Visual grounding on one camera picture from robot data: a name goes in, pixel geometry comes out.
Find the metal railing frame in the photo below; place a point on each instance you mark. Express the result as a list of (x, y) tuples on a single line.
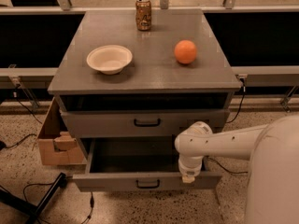
[(255, 77)]

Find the cardboard box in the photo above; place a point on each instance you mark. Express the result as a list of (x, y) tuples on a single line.
[(55, 143)]

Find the white paper bowl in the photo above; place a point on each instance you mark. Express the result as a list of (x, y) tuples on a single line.
[(110, 59)]

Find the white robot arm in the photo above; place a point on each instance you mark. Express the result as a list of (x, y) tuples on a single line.
[(273, 154)]

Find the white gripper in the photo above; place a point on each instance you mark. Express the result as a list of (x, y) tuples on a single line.
[(189, 171)]

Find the grey drawer cabinet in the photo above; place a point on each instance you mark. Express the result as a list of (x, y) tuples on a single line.
[(154, 80)]

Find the orange fruit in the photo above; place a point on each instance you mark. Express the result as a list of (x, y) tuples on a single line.
[(185, 51)]

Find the grey drawer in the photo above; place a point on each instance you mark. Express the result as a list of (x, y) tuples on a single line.
[(138, 164), (84, 124)]

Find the gold soda can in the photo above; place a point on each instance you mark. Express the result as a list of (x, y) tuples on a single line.
[(143, 14)]

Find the grey top drawer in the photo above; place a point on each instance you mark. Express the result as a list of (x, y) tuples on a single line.
[(84, 124)]

